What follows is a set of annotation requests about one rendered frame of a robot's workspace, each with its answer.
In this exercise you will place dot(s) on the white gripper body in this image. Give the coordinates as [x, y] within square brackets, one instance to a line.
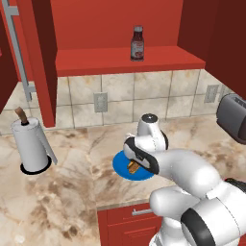
[130, 135]

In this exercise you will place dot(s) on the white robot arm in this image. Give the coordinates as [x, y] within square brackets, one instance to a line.
[192, 173]

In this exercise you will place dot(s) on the blue round plate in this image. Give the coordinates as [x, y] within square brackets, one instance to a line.
[121, 165]

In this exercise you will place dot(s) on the hot dog bun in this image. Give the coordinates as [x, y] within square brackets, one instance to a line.
[133, 167]

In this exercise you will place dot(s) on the red cupboard shelf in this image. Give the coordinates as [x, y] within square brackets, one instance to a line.
[128, 62]

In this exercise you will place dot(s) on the red drawer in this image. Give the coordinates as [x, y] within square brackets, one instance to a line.
[123, 216]
[131, 235]

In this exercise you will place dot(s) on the red ketchup bottle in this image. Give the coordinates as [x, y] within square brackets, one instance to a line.
[137, 44]

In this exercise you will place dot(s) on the red lower drawer front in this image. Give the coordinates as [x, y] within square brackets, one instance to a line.
[131, 235]

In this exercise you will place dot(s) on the white paper towel roll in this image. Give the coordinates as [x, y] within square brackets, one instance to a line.
[30, 144]

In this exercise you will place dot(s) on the dark grey toaster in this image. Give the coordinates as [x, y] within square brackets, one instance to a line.
[232, 117]

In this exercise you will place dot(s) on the black paper towel holder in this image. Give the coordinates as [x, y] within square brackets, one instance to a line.
[21, 116]

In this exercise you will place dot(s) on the red open cupboard door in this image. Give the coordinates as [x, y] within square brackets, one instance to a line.
[40, 57]

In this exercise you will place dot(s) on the dark red cupboard door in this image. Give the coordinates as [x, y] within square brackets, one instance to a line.
[7, 73]

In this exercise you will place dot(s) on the grey wall outlet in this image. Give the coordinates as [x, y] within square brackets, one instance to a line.
[100, 102]
[211, 93]

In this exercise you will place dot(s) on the dark red wall cupboard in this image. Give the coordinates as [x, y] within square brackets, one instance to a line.
[221, 38]

